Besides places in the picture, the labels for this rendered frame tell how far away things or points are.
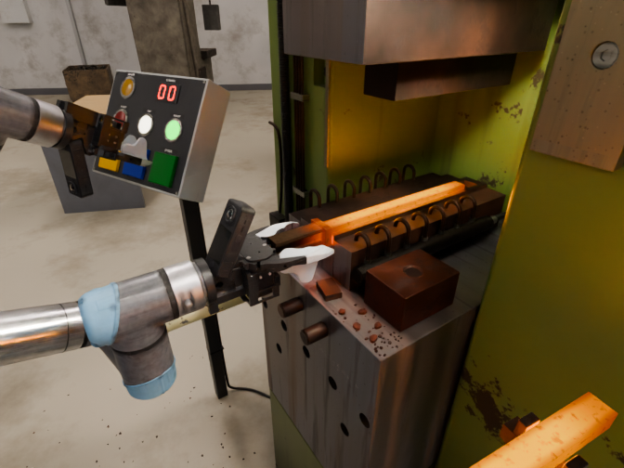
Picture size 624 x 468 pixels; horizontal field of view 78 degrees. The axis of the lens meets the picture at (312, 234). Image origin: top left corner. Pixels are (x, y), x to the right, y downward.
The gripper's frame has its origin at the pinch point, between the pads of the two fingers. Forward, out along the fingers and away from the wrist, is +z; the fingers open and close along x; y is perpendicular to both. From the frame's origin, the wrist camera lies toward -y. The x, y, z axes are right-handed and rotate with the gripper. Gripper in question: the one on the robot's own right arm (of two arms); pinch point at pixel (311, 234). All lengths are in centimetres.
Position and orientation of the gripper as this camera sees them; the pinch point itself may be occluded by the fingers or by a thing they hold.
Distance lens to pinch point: 65.6
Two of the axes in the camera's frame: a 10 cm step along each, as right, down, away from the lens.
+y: 0.0, 8.7, 4.9
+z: 8.3, -2.7, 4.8
